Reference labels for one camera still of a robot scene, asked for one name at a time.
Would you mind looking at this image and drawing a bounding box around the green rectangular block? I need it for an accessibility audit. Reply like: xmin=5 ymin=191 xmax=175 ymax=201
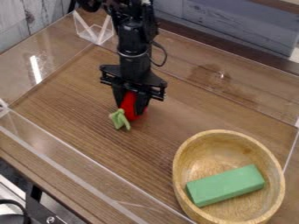
xmin=186 ymin=164 xmax=266 ymax=207

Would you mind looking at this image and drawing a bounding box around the red plush strawberry toy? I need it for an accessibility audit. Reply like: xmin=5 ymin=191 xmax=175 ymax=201
xmin=108 ymin=92 xmax=140 ymax=130

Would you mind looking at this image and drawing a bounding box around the black cable lower left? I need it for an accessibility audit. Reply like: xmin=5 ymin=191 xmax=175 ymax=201
xmin=0 ymin=199 xmax=33 ymax=224

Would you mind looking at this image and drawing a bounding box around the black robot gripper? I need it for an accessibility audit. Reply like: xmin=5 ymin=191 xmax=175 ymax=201
xmin=99 ymin=50 xmax=167 ymax=116

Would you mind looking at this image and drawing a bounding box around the black metal table frame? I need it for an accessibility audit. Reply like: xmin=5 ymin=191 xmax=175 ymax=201
xmin=25 ymin=183 xmax=81 ymax=224

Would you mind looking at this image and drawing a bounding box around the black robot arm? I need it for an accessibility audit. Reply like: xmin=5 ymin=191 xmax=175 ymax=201
xmin=76 ymin=0 xmax=167 ymax=120

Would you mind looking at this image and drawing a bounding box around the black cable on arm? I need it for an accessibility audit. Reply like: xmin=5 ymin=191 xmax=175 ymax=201
xmin=149 ymin=40 xmax=168 ymax=67

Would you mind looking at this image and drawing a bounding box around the wooden bowl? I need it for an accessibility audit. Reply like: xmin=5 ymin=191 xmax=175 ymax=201
xmin=172 ymin=129 xmax=286 ymax=224

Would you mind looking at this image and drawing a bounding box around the clear acrylic corner bracket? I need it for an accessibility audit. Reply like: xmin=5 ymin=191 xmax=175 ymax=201
xmin=72 ymin=11 xmax=115 ymax=46

